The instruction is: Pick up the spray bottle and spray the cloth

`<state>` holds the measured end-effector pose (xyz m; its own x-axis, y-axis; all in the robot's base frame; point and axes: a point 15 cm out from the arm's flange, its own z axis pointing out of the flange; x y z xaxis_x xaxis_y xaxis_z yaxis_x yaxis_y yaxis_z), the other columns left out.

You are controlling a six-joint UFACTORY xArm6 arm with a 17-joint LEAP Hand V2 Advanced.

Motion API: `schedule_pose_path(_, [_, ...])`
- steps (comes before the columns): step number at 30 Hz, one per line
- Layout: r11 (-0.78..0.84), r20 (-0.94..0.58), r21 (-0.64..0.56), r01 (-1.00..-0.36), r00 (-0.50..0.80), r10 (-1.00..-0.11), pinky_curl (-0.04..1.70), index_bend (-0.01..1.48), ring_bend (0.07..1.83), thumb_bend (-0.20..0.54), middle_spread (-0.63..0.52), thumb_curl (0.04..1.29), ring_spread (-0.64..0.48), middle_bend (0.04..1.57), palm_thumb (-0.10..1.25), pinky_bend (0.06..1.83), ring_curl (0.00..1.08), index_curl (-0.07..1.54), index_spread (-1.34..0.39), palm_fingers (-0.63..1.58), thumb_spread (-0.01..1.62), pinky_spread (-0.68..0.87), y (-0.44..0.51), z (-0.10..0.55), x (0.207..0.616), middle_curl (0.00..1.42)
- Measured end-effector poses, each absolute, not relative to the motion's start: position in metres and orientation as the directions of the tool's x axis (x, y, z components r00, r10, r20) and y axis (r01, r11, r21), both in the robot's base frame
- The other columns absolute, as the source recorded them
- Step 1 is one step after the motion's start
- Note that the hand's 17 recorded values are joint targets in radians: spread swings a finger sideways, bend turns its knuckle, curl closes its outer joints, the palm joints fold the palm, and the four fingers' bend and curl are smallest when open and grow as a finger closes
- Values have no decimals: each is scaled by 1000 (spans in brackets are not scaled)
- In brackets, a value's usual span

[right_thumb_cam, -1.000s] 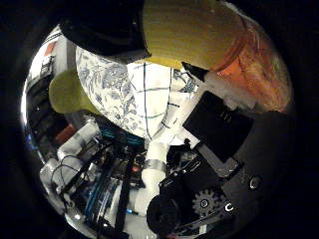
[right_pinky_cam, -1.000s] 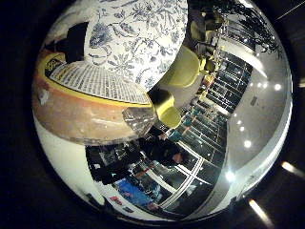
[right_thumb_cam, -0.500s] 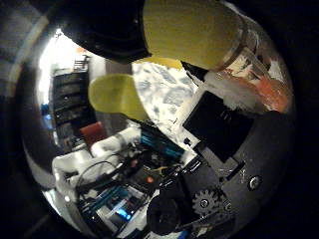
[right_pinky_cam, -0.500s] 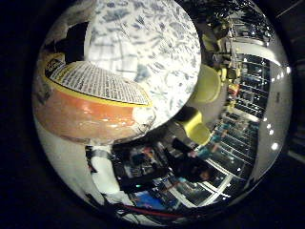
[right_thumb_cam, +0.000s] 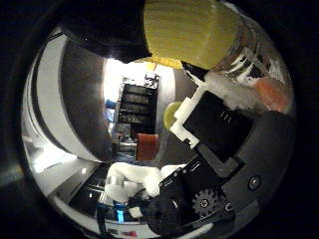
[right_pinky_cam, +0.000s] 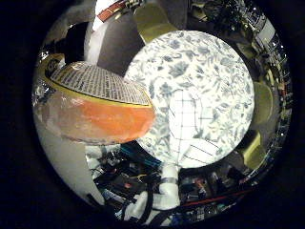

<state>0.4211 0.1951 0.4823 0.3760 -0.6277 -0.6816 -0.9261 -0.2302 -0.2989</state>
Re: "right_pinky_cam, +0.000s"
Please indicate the orange-brown wooden board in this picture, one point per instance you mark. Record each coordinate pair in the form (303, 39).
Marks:
(109, 9)

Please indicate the yellow-green chair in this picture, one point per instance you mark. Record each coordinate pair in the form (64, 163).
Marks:
(263, 101)
(152, 22)
(254, 151)

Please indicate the blue floral tablecloth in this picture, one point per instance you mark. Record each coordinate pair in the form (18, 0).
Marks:
(190, 63)

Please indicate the white grid-pattern cloth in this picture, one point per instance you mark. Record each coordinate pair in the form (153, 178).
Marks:
(187, 127)

